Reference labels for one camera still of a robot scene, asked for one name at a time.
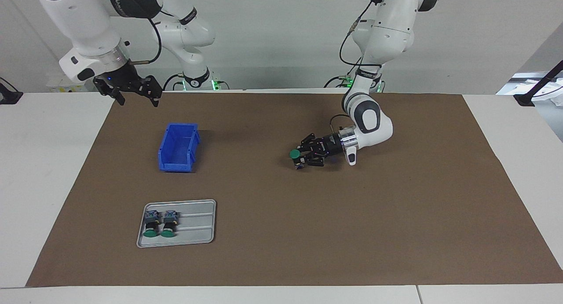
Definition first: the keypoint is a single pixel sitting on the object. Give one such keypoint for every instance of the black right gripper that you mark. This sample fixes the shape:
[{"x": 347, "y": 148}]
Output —
[{"x": 121, "y": 82}]

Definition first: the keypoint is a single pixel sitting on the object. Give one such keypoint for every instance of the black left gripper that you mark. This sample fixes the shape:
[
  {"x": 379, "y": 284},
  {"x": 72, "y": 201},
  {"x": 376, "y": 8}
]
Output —
[{"x": 329, "y": 146}]

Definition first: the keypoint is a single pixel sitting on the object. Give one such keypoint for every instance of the green push button switch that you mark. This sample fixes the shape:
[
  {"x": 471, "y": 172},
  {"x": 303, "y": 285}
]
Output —
[
  {"x": 169, "y": 222},
  {"x": 294, "y": 154},
  {"x": 151, "y": 222}
]

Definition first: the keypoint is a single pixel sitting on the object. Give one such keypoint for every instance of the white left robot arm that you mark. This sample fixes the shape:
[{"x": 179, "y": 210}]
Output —
[{"x": 387, "y": 31}]

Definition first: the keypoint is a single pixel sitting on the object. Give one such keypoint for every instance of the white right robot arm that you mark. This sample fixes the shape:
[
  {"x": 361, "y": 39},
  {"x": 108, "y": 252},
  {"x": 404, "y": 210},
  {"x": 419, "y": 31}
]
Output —
[{"x": 83, "y": 18}]

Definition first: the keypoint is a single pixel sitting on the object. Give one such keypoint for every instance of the brown paper table mat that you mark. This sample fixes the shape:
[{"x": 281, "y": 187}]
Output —
[{"x": 330, "y": 216}]

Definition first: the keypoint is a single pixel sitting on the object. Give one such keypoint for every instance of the blue plastic storage bin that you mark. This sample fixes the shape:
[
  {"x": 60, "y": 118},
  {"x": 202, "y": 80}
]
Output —
[{"x": 178, "y": 148}]

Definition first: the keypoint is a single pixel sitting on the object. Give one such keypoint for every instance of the green lit base connector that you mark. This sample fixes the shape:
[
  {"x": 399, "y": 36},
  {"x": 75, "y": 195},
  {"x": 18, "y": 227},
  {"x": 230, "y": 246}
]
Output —
[
  {"x": 347, "y": 81},
  {"x": 216, "y": 84}
]

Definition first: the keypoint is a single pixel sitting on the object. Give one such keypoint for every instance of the black table clamp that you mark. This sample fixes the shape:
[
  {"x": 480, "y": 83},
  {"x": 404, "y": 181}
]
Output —
[{"x": 9, "y": 96}]

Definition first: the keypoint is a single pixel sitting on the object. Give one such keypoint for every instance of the silver metal tray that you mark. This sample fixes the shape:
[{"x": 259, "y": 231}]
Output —
[{"x": 198, "y": 231}]

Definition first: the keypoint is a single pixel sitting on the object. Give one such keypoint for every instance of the white plastic background object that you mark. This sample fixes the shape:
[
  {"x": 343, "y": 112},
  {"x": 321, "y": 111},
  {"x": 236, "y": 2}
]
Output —
[{"x": 555, "y": 97}]

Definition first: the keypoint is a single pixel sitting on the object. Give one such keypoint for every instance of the white wall box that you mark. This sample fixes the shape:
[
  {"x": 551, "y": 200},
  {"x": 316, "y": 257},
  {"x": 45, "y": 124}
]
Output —
[{"x": 55, "y": 86}]

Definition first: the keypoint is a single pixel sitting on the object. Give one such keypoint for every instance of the black slanted camera stand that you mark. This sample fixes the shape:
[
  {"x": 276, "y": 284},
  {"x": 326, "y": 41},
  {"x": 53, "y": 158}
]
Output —
[{"x": 525, "y": 99}]

